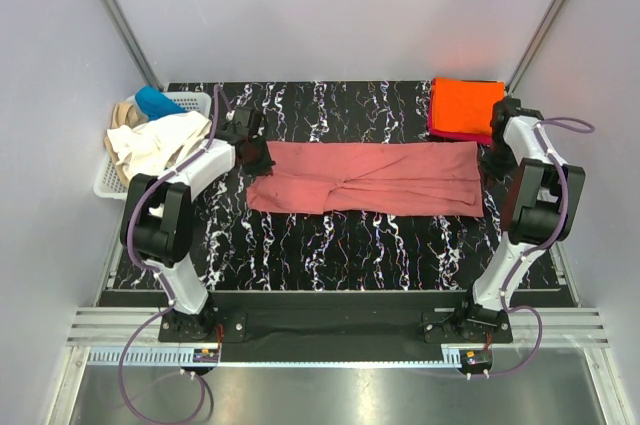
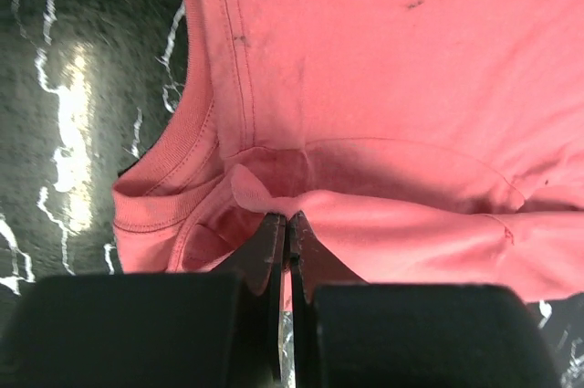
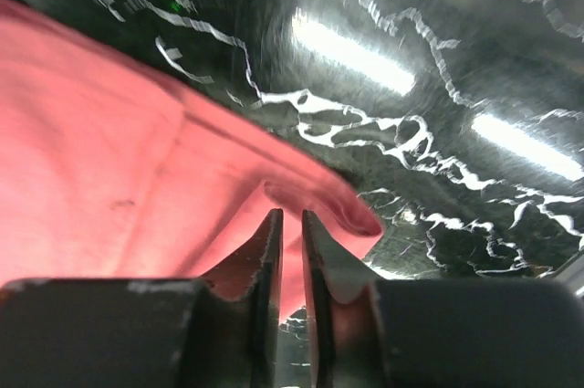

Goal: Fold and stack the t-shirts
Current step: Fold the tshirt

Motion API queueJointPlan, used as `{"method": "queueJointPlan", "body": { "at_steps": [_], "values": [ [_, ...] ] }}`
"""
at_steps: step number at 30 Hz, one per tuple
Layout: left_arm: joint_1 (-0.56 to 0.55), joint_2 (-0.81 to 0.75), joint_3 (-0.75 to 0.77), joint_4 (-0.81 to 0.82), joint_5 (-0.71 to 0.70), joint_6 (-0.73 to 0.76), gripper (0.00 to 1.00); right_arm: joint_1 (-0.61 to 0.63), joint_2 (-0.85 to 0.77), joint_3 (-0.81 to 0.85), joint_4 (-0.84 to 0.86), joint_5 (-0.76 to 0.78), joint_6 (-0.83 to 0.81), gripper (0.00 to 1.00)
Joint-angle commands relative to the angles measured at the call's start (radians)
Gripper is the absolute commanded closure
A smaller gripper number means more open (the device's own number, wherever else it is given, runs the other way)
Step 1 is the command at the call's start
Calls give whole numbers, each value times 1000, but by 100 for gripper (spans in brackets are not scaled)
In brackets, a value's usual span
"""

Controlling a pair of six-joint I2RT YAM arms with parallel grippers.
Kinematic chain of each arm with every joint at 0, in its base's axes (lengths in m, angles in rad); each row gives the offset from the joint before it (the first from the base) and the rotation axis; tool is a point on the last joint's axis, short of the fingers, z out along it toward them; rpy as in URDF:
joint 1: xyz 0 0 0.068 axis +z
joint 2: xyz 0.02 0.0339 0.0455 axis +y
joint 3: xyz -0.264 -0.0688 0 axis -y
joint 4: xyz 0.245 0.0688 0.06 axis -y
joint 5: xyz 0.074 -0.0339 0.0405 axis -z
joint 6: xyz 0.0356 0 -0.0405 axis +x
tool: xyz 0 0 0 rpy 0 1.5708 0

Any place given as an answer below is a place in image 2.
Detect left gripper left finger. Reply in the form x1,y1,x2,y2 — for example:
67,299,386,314
1,214,286,387

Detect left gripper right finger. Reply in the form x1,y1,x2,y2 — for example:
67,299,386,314
287,214,559,387

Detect salmon pink t-shirt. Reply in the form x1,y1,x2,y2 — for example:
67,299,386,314
112,0,583,302

